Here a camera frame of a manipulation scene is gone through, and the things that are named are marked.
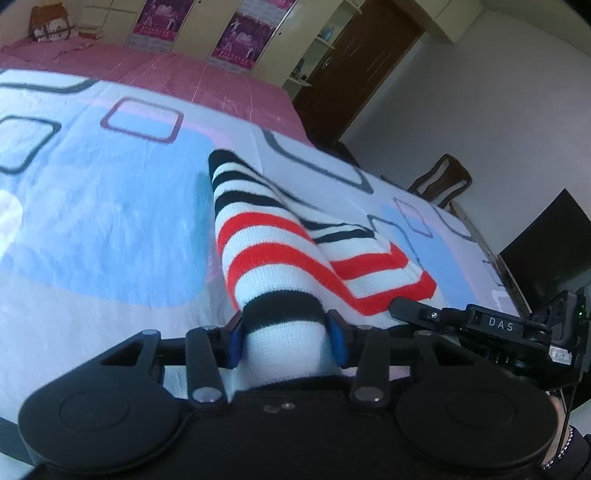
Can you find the cream corner shelf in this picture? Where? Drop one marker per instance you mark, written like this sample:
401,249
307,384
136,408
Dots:
318,41

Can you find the brown wooden chair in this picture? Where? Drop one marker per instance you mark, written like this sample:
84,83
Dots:
443,180

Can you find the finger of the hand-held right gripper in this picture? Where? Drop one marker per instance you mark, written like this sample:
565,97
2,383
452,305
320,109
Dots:
425,314

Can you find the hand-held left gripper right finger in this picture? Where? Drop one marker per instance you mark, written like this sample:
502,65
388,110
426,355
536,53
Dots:
337,345

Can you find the person's right forearm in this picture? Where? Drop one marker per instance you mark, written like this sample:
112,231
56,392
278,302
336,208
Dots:
572,457

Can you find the striped knit sweater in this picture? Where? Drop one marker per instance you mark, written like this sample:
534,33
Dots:
277,240

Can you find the orange plush pillow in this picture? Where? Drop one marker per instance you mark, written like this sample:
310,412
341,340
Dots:
48,13

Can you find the patterned white bed blanket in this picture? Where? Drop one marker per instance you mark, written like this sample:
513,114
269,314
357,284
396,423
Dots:
115,207

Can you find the black television screen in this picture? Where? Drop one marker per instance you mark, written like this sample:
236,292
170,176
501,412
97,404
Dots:
549,249

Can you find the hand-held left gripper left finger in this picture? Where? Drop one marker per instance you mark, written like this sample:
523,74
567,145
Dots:
234,344

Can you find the pink bed sheet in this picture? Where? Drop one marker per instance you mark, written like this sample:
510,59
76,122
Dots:
161,74

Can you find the cream wardrobe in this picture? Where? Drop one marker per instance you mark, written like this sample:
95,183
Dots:
203,23

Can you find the white patterned pillow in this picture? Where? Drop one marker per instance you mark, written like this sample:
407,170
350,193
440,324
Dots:
55,31

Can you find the purple wall poster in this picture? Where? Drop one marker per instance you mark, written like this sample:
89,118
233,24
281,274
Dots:
242,41
277,3
161,18

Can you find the brown wooden door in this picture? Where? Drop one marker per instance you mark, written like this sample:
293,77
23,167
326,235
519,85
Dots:
355,69

